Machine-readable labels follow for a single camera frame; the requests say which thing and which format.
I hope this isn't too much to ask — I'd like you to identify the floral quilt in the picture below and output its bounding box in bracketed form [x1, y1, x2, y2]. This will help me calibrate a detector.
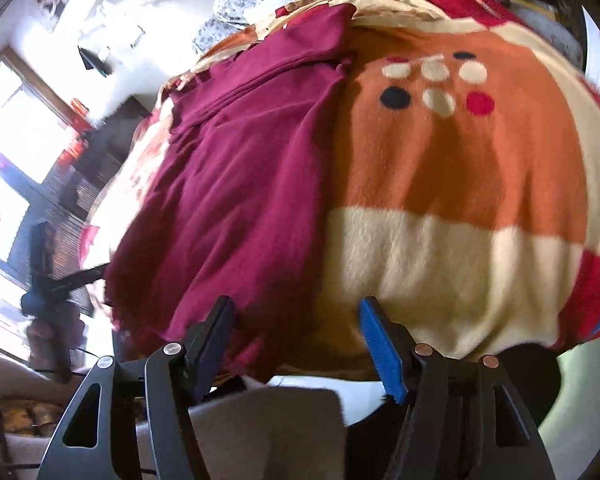
[192, 12, 243, 57]

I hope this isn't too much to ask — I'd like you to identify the dark wooden table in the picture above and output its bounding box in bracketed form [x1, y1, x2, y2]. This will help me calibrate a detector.
[55, 97, 156, 221]

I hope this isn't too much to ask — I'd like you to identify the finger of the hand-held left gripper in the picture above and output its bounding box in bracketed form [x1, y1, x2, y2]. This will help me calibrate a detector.
[54, 263, 110, 295]

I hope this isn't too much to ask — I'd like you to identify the orange red printed blanket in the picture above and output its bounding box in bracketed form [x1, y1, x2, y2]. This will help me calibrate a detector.
[80, 0, 600, 386]

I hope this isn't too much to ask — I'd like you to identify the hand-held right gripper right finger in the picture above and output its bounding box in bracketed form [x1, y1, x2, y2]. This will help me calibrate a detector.
[358, 296, 556, 480]

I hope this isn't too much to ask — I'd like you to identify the window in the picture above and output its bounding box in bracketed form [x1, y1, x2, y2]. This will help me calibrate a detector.
[0, 50, 77, 183]

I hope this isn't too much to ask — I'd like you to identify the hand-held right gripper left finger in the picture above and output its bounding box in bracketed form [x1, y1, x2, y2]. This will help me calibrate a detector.
[36, 296, 238, 480]

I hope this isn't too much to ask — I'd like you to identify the person's left forearm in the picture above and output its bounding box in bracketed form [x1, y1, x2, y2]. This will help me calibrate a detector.
[0, 352, 67, 407]

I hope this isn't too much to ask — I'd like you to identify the maroon fleece garment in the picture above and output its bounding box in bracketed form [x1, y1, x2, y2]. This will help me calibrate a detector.
[104, 5, 353, 383]

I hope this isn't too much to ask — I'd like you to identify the dark hanging item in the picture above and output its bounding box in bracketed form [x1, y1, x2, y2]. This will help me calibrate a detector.
[77, 46, 114, 79]

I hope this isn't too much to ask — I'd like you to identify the red box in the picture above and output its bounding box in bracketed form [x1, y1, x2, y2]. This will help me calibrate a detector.
[60, 132, 88, 166]

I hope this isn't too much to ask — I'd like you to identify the grey cloth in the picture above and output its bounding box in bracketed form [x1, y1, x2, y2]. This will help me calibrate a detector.
[135, 385, 352, 480]

